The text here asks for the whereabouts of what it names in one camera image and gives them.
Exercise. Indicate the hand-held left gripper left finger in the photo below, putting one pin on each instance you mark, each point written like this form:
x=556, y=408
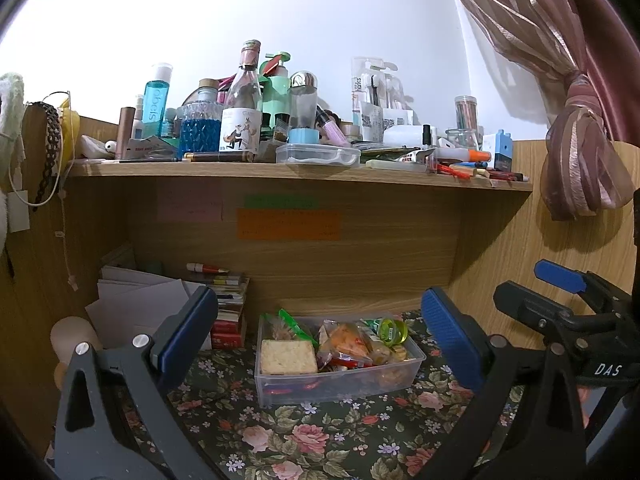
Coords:
x=187, y=335

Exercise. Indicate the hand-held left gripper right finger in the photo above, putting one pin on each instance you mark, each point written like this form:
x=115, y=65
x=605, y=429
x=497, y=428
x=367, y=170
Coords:
x=450, y=340

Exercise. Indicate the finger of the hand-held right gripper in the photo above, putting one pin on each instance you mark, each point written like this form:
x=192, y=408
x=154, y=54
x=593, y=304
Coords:
x=530, y=307
x=560, y=274

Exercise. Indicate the clear plastic container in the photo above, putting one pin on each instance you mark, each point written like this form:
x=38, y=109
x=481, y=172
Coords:
x=340, y=385

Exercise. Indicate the stack of books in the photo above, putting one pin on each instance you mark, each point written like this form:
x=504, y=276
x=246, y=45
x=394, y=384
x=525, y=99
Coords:
x=227, y=332

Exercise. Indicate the green jelly cup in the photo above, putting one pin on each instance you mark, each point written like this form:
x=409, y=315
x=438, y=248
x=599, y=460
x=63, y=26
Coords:
x=392, y=331

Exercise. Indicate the white paper sheets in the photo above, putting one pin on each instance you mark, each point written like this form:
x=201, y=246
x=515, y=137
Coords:
x=135, y=305

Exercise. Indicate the red white marker pen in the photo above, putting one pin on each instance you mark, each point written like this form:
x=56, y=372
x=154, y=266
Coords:
x=205, y=267

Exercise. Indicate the small red snack packet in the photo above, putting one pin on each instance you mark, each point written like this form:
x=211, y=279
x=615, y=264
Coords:
x=350, y=360

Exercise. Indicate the square cracker packet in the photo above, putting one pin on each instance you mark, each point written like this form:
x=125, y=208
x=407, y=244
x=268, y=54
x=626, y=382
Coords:
x=289, y=357

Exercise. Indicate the orange snack packet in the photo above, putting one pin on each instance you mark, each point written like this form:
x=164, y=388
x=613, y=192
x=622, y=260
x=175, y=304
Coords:
x=345, y=337

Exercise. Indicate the green snack packet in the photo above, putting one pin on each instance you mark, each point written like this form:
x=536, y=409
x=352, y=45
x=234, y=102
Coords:
x=295, y=325

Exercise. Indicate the pink striped curtain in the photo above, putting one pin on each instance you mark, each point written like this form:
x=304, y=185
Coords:
x=575, y=160

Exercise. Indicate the white rounded object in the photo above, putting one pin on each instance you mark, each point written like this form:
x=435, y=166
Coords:
x=72, y=335

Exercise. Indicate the pink sticky note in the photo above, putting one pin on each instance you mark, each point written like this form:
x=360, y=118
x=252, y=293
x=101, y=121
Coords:
x=190, y=207

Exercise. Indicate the blue pencil sharpener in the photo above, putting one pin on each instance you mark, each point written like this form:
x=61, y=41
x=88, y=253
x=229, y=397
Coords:
x=499, y=150

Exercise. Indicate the orange sticky note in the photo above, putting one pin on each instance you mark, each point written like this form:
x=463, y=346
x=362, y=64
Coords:
x=287, y=225

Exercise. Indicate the dark floral tablecloth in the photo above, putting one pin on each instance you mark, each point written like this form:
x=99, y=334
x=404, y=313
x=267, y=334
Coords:
x=300, y=435

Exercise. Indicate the white marker orange cap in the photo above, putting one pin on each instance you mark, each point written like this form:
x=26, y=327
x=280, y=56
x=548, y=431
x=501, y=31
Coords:
x=462, y=155

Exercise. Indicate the green sticky note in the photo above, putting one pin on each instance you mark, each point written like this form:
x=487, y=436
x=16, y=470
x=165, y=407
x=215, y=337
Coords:
x=280, y=202

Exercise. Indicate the small glass cup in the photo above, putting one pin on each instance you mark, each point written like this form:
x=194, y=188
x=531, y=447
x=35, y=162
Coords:
x=462, y=139

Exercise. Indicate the brown gold pen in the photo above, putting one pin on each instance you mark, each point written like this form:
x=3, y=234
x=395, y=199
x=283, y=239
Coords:
x=217, y=157

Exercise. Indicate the clear tube of pencils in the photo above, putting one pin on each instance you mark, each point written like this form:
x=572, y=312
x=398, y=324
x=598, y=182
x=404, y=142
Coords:
x=466, y=112

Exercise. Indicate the nail polish bottle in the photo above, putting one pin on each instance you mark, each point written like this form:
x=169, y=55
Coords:
x=427, y=137

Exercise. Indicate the wooden shelf unit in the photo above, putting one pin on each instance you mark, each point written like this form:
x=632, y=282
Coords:
x=300, y=175

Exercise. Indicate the blue crystal glass jar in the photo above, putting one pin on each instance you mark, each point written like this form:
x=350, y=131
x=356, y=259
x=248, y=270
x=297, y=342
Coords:
x=200, y=130

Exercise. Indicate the white rectangular box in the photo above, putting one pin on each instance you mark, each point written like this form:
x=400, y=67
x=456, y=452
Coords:
x=407, y=135

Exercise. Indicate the white power adapter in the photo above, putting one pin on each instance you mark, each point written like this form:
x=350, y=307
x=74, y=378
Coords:
x=18, y=210

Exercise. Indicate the rose gold cosmetic tube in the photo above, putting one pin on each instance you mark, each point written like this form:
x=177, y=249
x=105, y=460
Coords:
x=126, y=132

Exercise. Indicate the clear lidded plastic box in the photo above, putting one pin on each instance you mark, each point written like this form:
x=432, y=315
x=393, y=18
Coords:
x=317, y=154

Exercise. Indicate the small white spray bottle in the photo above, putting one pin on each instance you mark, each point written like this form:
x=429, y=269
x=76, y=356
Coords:
x=138, y=117

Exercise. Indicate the light blue tape roll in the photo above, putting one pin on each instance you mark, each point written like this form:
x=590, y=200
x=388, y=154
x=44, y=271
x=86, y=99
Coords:
x=303, y=136

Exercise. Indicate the black braided headband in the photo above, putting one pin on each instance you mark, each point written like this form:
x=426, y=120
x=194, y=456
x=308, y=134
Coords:
x=50, y=150

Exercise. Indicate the clear labelled glass bottle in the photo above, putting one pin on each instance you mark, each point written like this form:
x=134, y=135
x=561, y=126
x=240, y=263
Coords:
x=241, y=110

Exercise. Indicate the blue liquid plastic bottle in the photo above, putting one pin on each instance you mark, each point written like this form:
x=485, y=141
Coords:
x=156, y=100

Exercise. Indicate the pink lip gloss tube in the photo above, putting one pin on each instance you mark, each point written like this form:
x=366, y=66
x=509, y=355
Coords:
x=330, y=127

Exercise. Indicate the green pump bottle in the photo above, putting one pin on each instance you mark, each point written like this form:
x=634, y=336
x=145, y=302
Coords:
x=276, y=95

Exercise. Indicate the clear bottle silver cap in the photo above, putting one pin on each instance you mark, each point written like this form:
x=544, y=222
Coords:
x=303, y=105

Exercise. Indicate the toothbrush blister pack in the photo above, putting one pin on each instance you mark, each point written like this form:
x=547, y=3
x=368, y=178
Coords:
x=372, y=85

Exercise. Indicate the white fluffy towel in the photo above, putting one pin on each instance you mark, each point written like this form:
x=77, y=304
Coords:
x=11, y=105

